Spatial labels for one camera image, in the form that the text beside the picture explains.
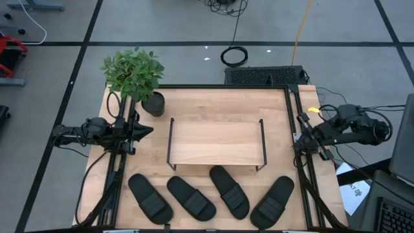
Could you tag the black keyboard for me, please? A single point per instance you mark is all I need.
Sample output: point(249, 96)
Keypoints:
point(396, 218)

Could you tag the white paper sheet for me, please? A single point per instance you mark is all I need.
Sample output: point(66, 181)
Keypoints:
point(354, 194)

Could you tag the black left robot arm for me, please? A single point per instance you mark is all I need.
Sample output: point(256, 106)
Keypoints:
point(93, 129)

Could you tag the red and black cart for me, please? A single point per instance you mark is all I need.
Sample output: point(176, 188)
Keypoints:
point(8, 58)

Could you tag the black caster wheel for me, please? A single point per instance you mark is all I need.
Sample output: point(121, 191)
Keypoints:
point(21, 31)
point(7, 16)

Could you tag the dark grey side desk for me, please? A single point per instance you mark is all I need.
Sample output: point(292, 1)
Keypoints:
point(381, 187)

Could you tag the grey monitor back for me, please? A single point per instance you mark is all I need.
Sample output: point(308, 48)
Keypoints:
point(404, 142)

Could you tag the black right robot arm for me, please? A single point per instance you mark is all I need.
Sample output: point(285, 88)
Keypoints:
point(362, 127)

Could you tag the wooden shelf with black frame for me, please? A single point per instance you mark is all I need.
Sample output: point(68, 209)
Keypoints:
point(216, 142)

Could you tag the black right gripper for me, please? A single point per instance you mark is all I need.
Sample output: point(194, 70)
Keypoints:
point(318, 137)

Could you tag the black aluminium table frame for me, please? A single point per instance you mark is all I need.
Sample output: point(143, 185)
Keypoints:
point(226, 86)

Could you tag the green potted plant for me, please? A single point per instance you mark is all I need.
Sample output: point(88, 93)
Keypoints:
point(134, 72)

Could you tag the yellow tape tag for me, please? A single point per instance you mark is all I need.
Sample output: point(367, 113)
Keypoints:
point(313, 110)

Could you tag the black perforated computer case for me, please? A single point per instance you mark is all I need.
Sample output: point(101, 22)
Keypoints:
point(265, 75)

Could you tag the grey desk foot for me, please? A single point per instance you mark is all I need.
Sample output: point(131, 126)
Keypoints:
point(35, 6)

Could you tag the black chair part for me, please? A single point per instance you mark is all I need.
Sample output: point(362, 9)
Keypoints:
point(3, 113)

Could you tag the black desk leg bar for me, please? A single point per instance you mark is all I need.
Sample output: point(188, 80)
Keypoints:
point(355, 174)

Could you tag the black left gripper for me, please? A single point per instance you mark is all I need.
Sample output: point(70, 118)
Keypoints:
point(124, 134)

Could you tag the black rubber slide sandal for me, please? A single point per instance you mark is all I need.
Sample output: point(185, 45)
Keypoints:
point(150, 200)
point(192, 200)
point(271, 205)
point(231, 194)

